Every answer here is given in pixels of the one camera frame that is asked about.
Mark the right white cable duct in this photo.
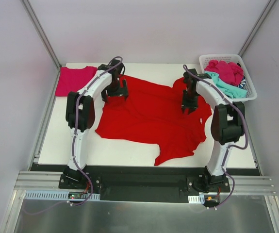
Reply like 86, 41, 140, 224
188, 195, 205, 204

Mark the white cable duct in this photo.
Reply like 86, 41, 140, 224
25, 191, 100, 201
188, 195, 205, 204

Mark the left aluminium frame post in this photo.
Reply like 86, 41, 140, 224
20, 0, 64, 71

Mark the left white cable duct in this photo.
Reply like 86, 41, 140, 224
25, 191, 100, 201

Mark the red t shirt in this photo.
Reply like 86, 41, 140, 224
95, 75, 212, 166

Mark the right aluminium frame post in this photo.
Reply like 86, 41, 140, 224
238, 0, 279, 58

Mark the striped garment in basket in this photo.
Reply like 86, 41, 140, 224
237, 76, 246, 89

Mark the white plastic basket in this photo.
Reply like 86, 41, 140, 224
199, 54, 257, 102

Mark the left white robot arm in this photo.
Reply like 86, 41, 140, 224
63, 56, 129, 189

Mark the crumpled magenta t shirt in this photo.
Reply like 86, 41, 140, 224
204, 60, 244, 86

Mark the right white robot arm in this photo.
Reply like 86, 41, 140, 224
181, 65, 248, 193

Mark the aluminium frame post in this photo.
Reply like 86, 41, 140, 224
20, 0, 64, 71
238, 0, 279, 58

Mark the teal t shirt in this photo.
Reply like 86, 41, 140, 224
204, 71, 247, 99

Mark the folded magenta t shirt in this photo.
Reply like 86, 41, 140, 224
55, 66, 97, 97

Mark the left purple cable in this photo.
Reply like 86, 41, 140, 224
22, 57, 123, 216

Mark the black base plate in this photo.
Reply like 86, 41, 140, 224
31, 163, 231, 203

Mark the aluminium rail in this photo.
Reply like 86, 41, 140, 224
14, 170, 67, 191

